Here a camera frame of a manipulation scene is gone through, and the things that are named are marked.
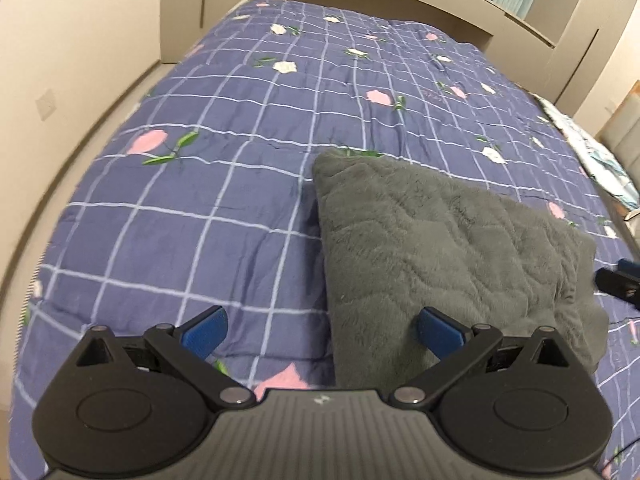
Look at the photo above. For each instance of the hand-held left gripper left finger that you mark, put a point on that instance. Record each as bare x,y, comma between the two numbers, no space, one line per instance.
207,332

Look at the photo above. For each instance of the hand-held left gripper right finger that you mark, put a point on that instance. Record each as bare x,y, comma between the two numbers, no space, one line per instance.
440,332

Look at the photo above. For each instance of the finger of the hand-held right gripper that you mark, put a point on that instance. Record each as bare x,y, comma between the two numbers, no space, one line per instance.
617,281

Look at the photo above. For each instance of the grey fluffy blanket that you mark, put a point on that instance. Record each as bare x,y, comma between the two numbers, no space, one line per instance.
425,240

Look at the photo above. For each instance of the dark grey quilted bedspread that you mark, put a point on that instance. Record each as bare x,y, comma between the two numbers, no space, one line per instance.
620,240

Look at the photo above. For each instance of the white patterned pillow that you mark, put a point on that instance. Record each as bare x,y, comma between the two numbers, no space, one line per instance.
595,165

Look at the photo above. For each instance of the beige padded headboard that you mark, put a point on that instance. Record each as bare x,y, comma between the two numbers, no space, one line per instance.
625,150

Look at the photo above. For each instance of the blue plaid floral blanket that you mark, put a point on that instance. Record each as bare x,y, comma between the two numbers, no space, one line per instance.
200,185

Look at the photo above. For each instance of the beige wall outlet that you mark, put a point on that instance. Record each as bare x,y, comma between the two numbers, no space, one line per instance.
46,105

